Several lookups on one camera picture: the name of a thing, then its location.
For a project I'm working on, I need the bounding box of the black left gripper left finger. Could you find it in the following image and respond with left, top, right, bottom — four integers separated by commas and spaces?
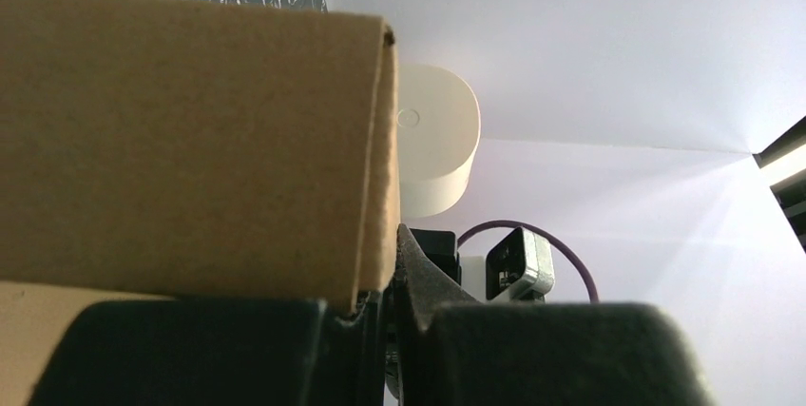
29, 299, 384, 405

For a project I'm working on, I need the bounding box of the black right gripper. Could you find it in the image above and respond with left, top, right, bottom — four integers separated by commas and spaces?
409, 228, 480, 304

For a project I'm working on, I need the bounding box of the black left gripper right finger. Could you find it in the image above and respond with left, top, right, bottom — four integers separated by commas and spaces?
391, 225, 715, 405

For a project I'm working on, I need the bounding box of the brown cardboard box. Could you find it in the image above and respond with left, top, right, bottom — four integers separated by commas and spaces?
1, 0, 400, 405

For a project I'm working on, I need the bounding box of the white cylindrical container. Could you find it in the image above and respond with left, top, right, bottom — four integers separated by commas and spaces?
396, 64, 481, 219

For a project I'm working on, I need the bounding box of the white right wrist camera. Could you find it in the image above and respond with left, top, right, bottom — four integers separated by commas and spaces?
485, 227, 555, 303

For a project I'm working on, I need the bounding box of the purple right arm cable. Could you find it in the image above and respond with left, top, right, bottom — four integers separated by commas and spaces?
456, 220, 600, 305

